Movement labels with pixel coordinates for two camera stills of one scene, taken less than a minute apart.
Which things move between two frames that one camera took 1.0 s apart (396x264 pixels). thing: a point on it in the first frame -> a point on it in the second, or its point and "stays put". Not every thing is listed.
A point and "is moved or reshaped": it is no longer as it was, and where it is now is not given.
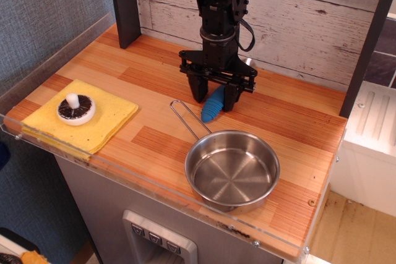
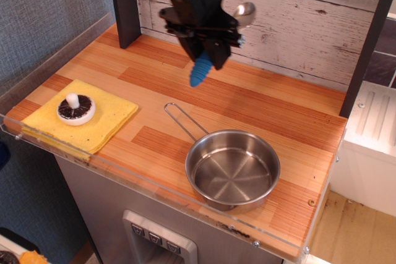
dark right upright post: (370, 43) stays put
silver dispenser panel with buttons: (154, 243) stays put
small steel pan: (231, 172) stays put
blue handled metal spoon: (214, 104) is moved or reshaped
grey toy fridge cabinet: (125, 223) stays put
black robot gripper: (219, 57) -> (203, 15)
